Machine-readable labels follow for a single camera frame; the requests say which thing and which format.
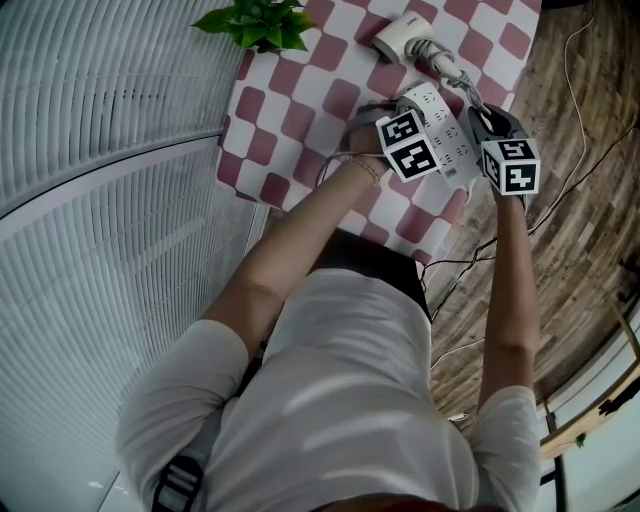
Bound thin black cable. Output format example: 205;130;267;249
428;244;499;322
418;122;640;281

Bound thin white cable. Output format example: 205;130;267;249
429;336;487;370
527;0;597;236

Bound white power strip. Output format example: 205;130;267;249
398;81;484;192

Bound green leafy plant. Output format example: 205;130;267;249
190;0;318;54

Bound thin beaded bracelet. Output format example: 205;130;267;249
348;155;385;185

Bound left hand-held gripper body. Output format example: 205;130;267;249
338;98;442;184

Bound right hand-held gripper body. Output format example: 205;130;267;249
478;109;543;209

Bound grey hair dryer cable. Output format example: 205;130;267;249
439;49;490;115

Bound red white checkered tablecloth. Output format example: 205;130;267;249
214;0;544;267

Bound white t-shirt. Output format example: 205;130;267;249
114;268;544;512

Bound person's right forearm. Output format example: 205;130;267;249
492;193;542;389

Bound light wooden frame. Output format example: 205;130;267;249
538;294;640;461

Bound black buckle strap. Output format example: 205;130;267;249
151;453;205;512

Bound black shorts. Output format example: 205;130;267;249
309;228;432;322

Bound person's left forearm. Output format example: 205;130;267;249
202;152;394;346

